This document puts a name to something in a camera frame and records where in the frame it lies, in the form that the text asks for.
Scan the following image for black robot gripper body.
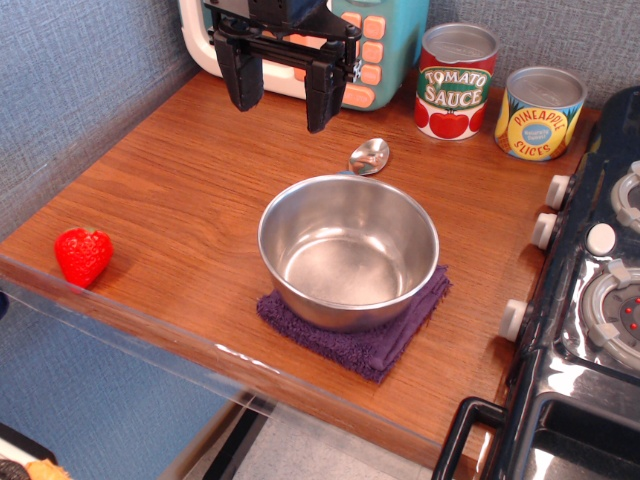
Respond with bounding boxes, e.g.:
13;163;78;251
205;1;361;82

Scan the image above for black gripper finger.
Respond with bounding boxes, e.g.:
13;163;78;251
304;60;346;134
214;30;264;112

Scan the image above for red plastic strawberry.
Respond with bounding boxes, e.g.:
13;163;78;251
54;227;114;288

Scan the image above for stainless steel bowl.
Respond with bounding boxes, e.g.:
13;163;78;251
257;174;440;332

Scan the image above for toy microwave teal and white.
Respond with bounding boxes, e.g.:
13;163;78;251
178;1;429;111

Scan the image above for silver metal spoon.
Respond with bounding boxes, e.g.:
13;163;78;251
340;138;390;176

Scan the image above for tomato sauce can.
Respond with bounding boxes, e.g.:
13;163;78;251
414;23;499;141

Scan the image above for pineapple slices can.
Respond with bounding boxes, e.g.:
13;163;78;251
494;66;587;162

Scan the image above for white stove knob upper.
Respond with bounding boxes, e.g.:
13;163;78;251
545;175;571;210

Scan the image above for white stove knob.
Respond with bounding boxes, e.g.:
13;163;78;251
531;213;557;250
545;175;571;210
498;299;528;342

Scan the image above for white stove knob middle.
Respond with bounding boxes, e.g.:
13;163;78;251
531;213;557;250

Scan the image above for purple folded cloth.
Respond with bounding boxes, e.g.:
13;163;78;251
257;265;451;384

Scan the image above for white stove knob lower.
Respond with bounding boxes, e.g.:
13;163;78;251
498;299;528;342

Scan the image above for clear acrylic table edge guard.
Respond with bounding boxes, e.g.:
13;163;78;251
1;257;442;468

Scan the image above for black toy stove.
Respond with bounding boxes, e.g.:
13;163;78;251
475;87;639;479

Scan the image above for black oven door handle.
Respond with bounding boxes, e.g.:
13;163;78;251
432;397;507;480

